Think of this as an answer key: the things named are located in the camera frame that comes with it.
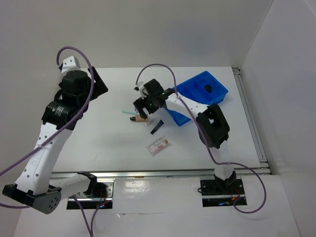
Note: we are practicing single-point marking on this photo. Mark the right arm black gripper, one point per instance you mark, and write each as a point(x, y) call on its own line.
point(139, 104)

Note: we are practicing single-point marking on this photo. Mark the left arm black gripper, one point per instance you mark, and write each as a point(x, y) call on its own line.
point(100, 87)

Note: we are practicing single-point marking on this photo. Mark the mint green makeup spatula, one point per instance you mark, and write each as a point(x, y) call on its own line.
point(130, 113)

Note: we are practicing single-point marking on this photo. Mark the beige foundation bottle black cap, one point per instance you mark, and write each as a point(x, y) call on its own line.
point(138, 118)

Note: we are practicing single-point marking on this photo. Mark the black makeup comb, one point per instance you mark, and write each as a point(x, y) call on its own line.
point(157, 127)

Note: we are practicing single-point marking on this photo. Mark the clear pink makeup packet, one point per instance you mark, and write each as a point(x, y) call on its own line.
point(158, 145)

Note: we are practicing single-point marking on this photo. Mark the small clear tube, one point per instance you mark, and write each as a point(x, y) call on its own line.
point(148, 122)

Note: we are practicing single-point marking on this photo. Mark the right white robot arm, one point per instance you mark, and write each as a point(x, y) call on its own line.
point(212, 126)

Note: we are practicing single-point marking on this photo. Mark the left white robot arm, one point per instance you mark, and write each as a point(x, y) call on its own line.
point(33, 187)

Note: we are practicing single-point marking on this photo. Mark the blue compartment organizer tray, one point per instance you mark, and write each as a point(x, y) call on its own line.
point(194, 89)

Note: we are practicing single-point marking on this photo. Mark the black round compact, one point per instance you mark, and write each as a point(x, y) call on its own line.
point(208, 88)

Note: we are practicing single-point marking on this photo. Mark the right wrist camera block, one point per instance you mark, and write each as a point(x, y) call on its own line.
point(139, 87)

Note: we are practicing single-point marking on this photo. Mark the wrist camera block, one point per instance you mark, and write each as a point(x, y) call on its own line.
point(69, 64)
point(139, 87)

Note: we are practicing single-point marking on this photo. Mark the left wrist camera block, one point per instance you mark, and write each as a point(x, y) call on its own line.
point(69, 64)

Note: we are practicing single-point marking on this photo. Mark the aluminium rail right side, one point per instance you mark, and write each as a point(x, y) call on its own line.
point(264, 165)

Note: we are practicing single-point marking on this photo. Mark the aluminium rail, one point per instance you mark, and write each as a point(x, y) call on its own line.
point(167, 173)
point(264, 165)

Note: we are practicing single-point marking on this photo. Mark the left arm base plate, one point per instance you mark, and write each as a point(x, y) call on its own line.
point(101, 198)

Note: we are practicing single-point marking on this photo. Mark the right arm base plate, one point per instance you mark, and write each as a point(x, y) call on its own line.
point(212, 196)

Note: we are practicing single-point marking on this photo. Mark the aluminium rail front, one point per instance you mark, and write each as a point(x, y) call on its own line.
point(167, 173)

